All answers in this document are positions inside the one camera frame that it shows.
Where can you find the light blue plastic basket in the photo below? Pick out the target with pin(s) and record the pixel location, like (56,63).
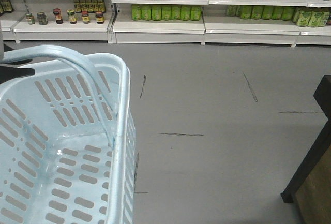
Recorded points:
(67,137)

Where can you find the row of green bottles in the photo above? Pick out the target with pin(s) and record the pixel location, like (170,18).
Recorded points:
(166,12)

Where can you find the white store shelf unit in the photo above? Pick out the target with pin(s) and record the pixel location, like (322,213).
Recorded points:
(213,27)

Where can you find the red lid sauce jar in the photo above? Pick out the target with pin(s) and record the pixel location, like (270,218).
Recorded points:
(58,16)

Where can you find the dark lid sauce jar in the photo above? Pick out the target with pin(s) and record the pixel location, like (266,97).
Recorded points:
(42,18)

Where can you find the black wood produce stand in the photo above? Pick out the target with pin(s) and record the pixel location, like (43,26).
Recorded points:
(309,188)

